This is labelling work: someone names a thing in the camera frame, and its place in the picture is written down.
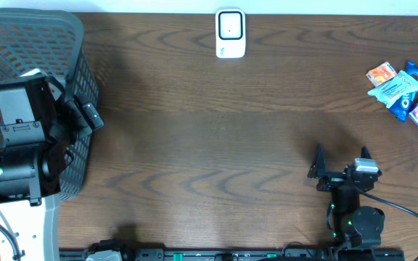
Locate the blue Oreo cookie pack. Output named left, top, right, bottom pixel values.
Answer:
left=389, top=61, right=418, bottom=123

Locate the green wet wipes pack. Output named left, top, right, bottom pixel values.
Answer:
left=367, top=70, right=418, bottom=108

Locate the orange tissue pack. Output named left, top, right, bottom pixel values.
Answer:
left=366, top=62, right=397, bottom=87

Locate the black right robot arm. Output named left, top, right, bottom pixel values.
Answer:
left=308, top=144, right=385, bottom=249

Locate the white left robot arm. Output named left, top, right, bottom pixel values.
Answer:
left=0, top=72, right=104, bottom=260

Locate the white barcode scanner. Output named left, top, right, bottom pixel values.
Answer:
left=215, top=9, right=247, bottom=59

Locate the grey plastic basket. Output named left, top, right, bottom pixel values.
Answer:
left=0, top=8, right=99, bottom=201

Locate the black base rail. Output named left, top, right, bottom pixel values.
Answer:
left=60, top=239, right=405, bottom=261

